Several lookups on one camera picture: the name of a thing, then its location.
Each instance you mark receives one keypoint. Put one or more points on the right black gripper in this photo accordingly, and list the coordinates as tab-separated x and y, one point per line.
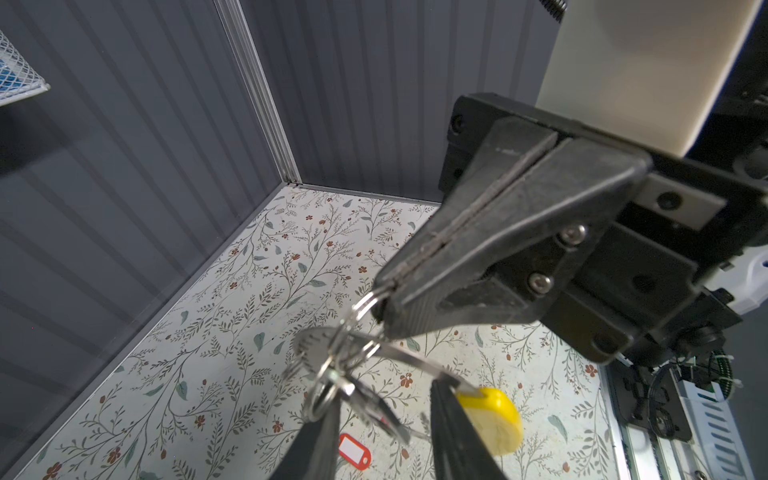
530	209

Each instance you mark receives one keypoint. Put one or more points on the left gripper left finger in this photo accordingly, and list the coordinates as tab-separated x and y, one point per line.
314	451

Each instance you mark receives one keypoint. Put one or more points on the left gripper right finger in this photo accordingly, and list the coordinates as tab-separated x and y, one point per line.
467	430

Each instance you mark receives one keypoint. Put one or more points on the red key tag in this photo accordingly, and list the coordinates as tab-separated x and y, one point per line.
354	452

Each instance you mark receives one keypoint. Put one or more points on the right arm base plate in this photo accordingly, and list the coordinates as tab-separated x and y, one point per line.
651	398

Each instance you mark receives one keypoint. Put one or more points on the white wire mesh basket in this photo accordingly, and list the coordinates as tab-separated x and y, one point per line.
19	81

